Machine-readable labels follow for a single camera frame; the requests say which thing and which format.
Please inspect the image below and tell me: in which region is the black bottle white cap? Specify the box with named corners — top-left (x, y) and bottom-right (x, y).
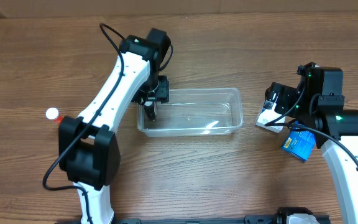
top-left (144, 101), bottom-right (157, 121)

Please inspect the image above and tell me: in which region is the white box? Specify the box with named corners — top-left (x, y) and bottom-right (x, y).
top-left (255, 100), bottom-right (283, 133)

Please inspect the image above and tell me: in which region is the blue box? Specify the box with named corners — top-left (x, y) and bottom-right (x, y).
top-left (280, 128), bottom-right (316, 162)

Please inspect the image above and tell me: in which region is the orange bottle white cap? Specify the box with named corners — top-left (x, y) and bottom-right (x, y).
top-left (45, 108), bottom-right (63, 124)

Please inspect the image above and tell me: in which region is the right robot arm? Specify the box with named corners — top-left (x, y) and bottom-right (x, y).
top-left (262, 62), bottom-right (358, 223)

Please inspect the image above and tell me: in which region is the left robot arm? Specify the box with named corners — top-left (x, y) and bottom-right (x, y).
top-left (51, 28), bottom-right (173, 223)

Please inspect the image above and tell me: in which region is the clear plastic container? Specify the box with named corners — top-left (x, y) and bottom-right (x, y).
top-left (137, 88), bottom-right (244, 137)

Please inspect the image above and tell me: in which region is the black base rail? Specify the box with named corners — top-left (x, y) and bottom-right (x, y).
top-left (54, 207), bottom-right (331, 224)

